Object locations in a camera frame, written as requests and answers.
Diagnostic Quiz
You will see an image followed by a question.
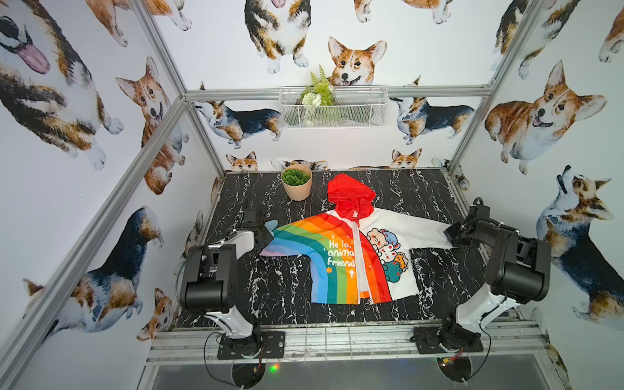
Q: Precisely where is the beige plant pot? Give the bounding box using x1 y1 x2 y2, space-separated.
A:
280 164 312 202

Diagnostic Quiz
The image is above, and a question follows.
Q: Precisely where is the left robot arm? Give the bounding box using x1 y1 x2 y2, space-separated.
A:
178 209 274 345

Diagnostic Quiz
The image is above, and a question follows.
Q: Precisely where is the green succulent plant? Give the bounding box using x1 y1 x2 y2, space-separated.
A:
281 169 310 187

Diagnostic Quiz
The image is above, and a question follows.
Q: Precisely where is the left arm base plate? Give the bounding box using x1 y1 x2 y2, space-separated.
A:
217 331 286 360

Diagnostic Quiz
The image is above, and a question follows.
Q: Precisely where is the aluminium front rail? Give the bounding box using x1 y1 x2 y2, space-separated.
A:
146 322 547 366

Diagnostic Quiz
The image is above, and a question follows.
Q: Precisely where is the white wire wall basket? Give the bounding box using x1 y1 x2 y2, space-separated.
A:
279 86 389 129

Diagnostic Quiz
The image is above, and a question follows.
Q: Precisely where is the rainbow hooded kids jacket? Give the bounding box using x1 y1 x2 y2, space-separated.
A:
261 174 453 305

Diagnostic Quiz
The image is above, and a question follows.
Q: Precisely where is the light blue silicone scraper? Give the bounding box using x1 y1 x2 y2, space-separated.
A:
264 219 278 232

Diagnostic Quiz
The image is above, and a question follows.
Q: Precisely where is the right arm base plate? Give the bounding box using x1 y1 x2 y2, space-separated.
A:
409 327 484 354

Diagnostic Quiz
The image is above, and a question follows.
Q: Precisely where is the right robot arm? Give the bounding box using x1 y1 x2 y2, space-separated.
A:
445 198 552 336

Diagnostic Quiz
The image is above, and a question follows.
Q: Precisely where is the green fern with flower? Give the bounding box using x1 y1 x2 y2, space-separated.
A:
297 66 336 124

